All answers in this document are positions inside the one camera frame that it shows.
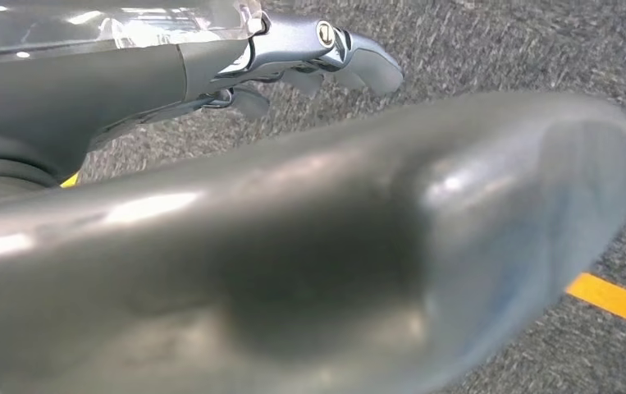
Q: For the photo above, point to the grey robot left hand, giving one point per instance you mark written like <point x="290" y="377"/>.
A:
<point x="236" y="261"/>

